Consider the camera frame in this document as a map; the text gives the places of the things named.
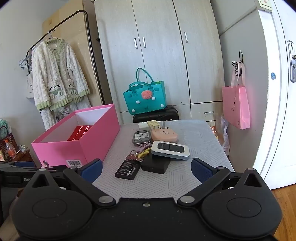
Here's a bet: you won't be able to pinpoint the red printed box lining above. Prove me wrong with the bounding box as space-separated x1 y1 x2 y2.
67 125 93 141

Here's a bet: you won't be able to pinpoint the grey device with white label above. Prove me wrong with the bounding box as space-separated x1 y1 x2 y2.
132 130 152 144

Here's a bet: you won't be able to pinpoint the black battery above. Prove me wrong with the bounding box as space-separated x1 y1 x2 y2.
114 159 142 181

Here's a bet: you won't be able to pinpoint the white door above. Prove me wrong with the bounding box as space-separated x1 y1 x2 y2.
252 0 296 188

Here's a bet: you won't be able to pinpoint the wire clothes hangers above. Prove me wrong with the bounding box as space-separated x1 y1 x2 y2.
19 54 33 71

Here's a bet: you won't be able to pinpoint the teal felt tote bag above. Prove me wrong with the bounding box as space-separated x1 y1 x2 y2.
123 68 166 115

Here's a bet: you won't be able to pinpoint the orange drink bottle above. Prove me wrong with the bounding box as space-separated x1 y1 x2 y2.
5 139 17 159

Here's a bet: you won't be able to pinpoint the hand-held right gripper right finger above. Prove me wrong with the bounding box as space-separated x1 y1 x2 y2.
177 158 269 207

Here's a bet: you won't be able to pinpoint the black clothes rack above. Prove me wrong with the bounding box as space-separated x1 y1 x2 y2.
25 10 103 107

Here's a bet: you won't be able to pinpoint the purple hair clip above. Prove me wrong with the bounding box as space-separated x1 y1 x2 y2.
135 142 152 151

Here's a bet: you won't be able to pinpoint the black suitcase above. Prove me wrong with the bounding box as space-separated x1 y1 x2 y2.
132 105 179 123

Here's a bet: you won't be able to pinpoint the metal door handle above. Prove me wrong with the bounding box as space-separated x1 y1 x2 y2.
287 40 296 82

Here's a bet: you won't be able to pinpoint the pink round case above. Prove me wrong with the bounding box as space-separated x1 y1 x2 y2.
150 128 178 143

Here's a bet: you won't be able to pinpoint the black wall hook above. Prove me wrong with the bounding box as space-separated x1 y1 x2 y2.
232 51 244 77

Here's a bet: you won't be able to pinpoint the pink cardboard box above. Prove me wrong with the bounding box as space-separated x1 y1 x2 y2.
31 104 121 168

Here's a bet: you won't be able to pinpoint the black back cover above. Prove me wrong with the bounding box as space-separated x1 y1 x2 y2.
141 152 171 174

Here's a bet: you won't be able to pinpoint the pink tote bag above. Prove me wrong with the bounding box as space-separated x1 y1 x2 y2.
222 62 251 130

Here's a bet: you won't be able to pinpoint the white and blue pocket router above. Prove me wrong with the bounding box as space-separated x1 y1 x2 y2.
151 141 190 161

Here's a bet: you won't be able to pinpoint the green tissue pack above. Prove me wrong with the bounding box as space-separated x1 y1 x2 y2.
0 119 12 139

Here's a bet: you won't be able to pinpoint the yellow hair clip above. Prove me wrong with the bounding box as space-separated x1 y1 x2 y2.
135 150 151 161

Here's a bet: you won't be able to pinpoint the white and green fluffy robe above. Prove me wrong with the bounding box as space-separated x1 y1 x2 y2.
31 38 91 130

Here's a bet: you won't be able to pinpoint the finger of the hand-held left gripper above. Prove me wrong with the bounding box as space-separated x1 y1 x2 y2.
0 161 37 173

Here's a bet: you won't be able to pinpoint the white hanging tote bag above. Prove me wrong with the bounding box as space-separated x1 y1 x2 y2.
25 70 36 100

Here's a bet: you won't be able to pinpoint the dark wooden nightstand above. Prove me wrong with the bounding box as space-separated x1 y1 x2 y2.
0 148 36 163

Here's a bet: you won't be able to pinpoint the white printed plastic bag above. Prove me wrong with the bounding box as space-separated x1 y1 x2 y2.
54 104 77 121

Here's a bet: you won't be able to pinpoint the light wood wardrobe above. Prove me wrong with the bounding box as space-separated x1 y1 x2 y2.
91 0 226 126

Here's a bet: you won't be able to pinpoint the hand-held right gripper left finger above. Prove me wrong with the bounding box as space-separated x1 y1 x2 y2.
29 159 117 208

